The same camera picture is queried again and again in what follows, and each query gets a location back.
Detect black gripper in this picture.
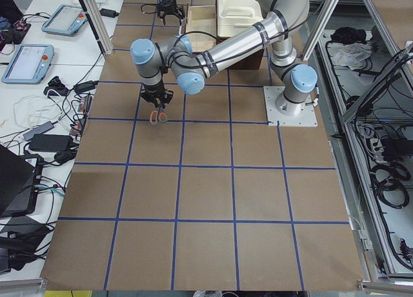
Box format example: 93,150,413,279
139,88,174,107
155,0,186,25

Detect orange grey scissors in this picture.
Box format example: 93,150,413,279
149,105,168,125

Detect dark wooden drawer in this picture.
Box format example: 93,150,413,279
186,5,217,36

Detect dark wooden drawer cabinet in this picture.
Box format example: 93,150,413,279
184,32,267,71

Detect cream plastic tray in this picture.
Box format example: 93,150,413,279
217,0,262,37

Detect upper blue teach pendant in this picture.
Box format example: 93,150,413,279
41,5,86,36

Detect blue teach pendant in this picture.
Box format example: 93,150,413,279
41,5,86,36
1,44,54,85

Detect black power adapter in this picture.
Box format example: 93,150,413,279
28,134,74,152

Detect lower blue teach pendant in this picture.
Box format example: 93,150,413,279
1,44,54,85

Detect black laptop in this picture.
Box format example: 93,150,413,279
1,146,44,218

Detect white crumpled cloth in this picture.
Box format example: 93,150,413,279
332,43,372,70

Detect aluminium frame post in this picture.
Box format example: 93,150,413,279
78,0,113,57

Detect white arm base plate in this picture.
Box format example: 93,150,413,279
263,86,318,127

